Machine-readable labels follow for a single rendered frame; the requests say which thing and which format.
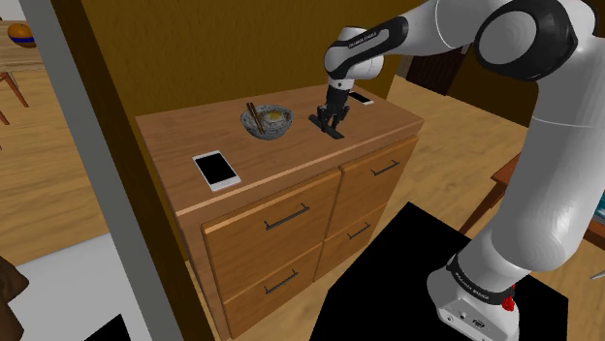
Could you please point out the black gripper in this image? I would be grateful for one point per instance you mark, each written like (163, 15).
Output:
(336, 99)

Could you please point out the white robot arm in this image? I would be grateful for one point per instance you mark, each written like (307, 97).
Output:
(553, 179)

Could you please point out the black flat remote control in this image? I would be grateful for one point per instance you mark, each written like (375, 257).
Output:
(336, 133)

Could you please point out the white phone with black screen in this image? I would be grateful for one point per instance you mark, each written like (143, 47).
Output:
(216, 170)
(361, 98)

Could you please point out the grey patterned bowl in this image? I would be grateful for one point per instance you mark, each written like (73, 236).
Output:
(274, 128)

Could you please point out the brown wooden chopstick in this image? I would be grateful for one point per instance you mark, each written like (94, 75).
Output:
(252, 118)
(258, 120)

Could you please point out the dark brown door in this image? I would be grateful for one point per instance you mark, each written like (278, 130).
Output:
(432, 71)

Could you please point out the wooden chest of drawers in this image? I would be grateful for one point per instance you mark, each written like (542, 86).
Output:
(264, 245)

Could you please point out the black robot stand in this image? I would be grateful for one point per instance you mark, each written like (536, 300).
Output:
(378, 288)

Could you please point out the red-brown wooden table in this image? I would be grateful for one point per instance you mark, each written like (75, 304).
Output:
(503, 177)

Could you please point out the light wooden table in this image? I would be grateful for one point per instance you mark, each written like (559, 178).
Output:
(19, 59)

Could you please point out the orange and blue bowl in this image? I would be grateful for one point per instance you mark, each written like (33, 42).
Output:
(21, 34)

